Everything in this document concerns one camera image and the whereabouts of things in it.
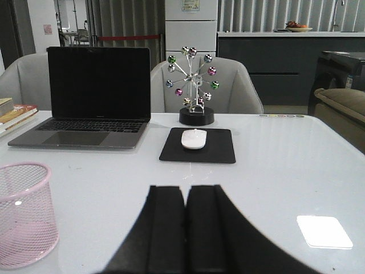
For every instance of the olive sofa cushion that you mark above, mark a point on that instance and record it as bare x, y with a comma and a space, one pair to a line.
342, 109

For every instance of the grey armchair right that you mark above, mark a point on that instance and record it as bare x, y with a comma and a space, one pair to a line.
227, 81

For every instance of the fruit bowl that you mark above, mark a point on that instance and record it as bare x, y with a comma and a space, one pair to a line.
296, 27

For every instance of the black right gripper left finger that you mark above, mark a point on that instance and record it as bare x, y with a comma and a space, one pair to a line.
156, 242

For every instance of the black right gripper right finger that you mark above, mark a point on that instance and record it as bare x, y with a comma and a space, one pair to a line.
221, 240

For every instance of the yellow top book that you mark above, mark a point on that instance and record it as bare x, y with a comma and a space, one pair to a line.
6, 105

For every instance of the grey open laptop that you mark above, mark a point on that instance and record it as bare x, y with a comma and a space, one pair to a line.
100, 99

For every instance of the pink mesh pen holder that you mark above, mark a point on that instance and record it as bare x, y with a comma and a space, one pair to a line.
28, 226

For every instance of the grey armchair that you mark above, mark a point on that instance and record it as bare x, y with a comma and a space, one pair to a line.
26, 81
227, 81

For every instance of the white refrigerator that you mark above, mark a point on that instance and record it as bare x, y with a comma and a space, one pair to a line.
191, 24

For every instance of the dark grey counter cabinet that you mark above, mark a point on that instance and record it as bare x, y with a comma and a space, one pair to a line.
282, 65

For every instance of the black mouse pad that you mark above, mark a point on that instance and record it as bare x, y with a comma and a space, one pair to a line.
218, 147

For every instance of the grey armchair left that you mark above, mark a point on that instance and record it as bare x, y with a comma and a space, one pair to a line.
26, 81

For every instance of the red barrier belt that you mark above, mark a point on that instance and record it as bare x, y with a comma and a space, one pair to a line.
129, 38

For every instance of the orange middle book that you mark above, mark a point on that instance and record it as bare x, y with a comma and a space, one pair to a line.
19, 113

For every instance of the ferris wheel desk toy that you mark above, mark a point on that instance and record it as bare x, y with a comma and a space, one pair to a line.
194, 112

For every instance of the pale bottom book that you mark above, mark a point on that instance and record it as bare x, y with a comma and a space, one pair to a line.
17, 125

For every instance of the white computer mouse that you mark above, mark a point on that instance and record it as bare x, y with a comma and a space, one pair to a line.
193, 139

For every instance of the background office table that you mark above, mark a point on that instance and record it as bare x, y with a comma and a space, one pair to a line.
74, 38

